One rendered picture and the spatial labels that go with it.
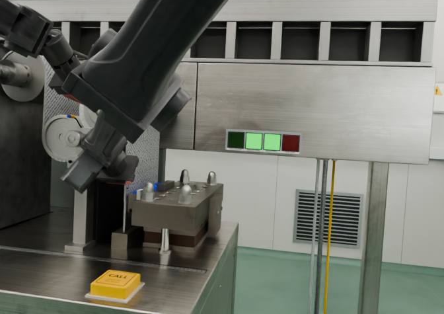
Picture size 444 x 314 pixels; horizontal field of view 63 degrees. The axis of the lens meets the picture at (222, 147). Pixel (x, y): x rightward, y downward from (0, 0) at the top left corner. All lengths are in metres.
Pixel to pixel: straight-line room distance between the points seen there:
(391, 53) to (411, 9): 0.14
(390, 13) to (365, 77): 0.21
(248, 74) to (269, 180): 2.42
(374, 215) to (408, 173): 2.31
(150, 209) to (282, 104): 0.55
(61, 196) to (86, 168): 0.68
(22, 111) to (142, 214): 0.53
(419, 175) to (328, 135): 2.59
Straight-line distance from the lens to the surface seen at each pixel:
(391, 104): 1.24
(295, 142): 1.19
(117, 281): 0.74
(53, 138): 1.06
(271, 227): 3.65
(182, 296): 0.74
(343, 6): 1.27
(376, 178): 1.40
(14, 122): 1.22
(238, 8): 1.27
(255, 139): 1.19
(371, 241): 1.44
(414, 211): 3.78
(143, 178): 1.08
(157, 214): 0.91
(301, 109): 1.20
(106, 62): 0.30
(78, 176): 0.80
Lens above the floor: 1.22
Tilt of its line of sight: 3 degrees down
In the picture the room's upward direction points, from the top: 3 degrees clockwise
